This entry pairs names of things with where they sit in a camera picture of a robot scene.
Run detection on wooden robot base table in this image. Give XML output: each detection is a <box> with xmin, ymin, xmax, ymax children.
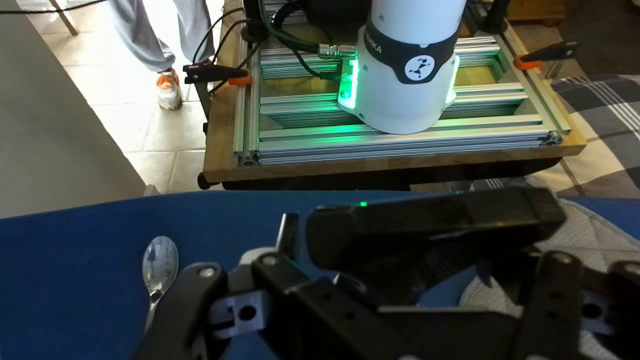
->
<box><xmin>199</xmin><ymin>0</ymin><xmax>589</xmax><ymax>192</ymax></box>

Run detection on black orange spring clamp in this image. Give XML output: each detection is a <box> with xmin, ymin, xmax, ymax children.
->
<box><xmin>182</xmin><ymin>61</ymin><xmax>254</xmax><ymax>90</ymax></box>
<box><xmin>513</xmin><ymin>40</ymin><xmax>580</xmax><ymax>72</ymax></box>

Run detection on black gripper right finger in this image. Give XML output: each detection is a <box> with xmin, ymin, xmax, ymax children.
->
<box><xmin>513</xmin><ymin>248</ymin><xmax>640</xmax><ymax>360</ymax></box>

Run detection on aluminium extrusion base frame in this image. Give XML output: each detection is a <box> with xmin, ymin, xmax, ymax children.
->
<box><xmin>233</xmin><ymin>32</ymin><xmax>576</xmax><ymax>169</ymax></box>

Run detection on person in grey trousers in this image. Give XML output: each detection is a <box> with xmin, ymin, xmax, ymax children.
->
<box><xmin>108</xmin><ymin>0</ymin><xmax>216</xmax><ymax>112</ymax></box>

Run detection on blue ironing board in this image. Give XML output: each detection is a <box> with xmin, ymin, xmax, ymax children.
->
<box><xmin>0</xmin><ymin>188</ymin><xmax>640</xmax><ymax>360</ymax></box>

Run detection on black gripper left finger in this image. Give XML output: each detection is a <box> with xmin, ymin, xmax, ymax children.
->
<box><xmin>136</xmin><ymin>212</ymin><xmax>403</xmax><ymax>360</ymax></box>

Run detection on black base cables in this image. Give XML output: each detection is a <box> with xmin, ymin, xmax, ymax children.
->
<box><xmin>193</xmin><ymin>0</ymin><xmax>363</xmax><ymax>77</ymax></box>

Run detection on silver metal spoon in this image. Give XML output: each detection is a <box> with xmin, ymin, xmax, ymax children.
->
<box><xmin>141</xmin><ymin>235</ymin><xmax>182</xmax><ymax>337</ymax></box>

